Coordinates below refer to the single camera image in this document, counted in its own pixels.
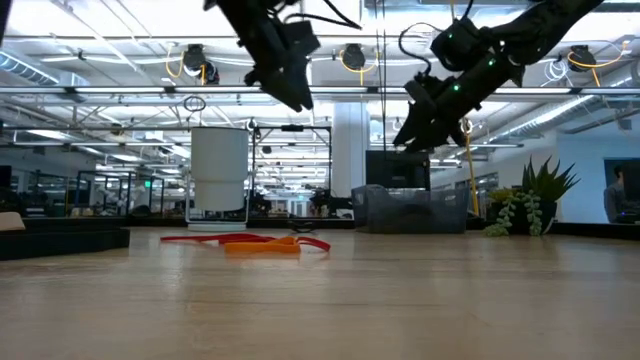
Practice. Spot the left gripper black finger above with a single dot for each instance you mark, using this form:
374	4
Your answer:
295	90

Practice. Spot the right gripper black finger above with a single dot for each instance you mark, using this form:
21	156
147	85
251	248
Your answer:
430	137
411	125

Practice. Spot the orange rubber band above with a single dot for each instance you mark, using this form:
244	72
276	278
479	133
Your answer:
260	246

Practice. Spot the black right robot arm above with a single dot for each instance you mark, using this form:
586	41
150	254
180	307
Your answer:
540	30

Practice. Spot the clear grey plastic bin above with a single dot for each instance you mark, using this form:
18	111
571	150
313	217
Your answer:
450	210

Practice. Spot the white tumbler cup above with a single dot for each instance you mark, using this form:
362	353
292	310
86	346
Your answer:
220	170

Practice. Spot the potted succulent plant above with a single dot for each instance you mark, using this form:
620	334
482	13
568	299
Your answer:
547	187

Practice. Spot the clear acrylic cup stand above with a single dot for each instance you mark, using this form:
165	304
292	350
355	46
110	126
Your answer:
217	227

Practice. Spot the person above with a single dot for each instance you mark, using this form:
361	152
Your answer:
615	200

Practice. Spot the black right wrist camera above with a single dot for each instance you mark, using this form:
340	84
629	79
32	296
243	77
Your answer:
420	90

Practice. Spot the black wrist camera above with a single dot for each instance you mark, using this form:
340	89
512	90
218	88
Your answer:
302	37
420	90

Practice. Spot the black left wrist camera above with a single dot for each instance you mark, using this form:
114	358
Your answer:
302	37

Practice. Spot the black metal frame rig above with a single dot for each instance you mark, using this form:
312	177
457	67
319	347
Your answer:
292	128

